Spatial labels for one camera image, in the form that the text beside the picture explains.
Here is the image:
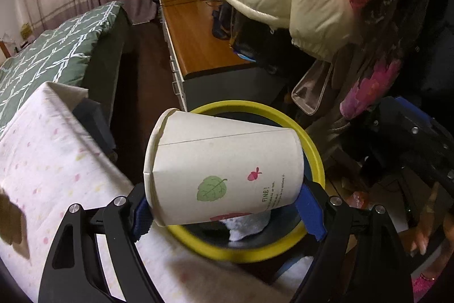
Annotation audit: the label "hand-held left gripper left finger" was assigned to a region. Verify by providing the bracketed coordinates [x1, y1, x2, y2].
[38, 182, 161, 303]

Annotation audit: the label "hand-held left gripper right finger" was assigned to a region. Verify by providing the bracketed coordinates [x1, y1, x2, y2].
[291, 182, 416, 303]

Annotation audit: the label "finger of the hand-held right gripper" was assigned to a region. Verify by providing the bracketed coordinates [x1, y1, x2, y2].
[369, 96, 454, 185]

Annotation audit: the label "black bin yellow rim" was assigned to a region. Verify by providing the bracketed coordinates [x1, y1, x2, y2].
[167, 101, 326, 263]

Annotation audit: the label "white paper cup leaf print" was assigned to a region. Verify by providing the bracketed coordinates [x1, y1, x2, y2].
[144, 108, 305, 227]

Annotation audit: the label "person's right hand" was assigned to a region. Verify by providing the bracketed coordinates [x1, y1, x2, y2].
[408, 181, 448, 257]

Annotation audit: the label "orange packet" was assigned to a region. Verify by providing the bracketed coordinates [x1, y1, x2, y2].
[345, 191, 370, 210]

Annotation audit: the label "pink floral cloth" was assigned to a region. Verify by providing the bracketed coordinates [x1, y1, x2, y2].
[339, 54, 404, 121]

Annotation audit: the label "clear plastic bag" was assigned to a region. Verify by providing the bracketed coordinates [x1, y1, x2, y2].
[291, 58, 336, 116]

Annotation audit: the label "wooden bed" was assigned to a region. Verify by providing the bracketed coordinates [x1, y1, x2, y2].
[0, 1, 136, 135]

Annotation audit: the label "black bag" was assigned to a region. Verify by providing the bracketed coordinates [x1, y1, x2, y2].
[212, 0, 289, 77]

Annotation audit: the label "green checked duvet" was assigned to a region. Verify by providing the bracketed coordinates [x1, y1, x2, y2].
[0, 1, 125, 133]

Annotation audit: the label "wooden desk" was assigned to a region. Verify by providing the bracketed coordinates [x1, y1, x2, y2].
[158, 0, 285, 112]

